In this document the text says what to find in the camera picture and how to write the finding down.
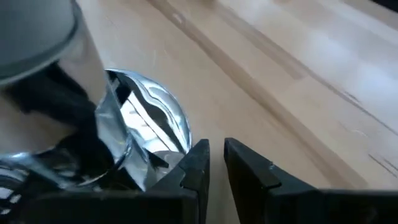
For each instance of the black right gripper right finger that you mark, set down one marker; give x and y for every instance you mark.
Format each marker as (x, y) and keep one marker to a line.
(311, 208)

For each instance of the black aluminium table frame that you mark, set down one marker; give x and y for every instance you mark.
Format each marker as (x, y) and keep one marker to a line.
(388, 3)

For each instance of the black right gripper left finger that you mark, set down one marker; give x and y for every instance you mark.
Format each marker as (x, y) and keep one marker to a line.
(109, 208)

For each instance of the white lightbulb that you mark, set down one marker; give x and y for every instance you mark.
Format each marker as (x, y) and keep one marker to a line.
(31, 31)

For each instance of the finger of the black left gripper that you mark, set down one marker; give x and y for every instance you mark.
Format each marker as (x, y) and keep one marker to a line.
(62, 102)

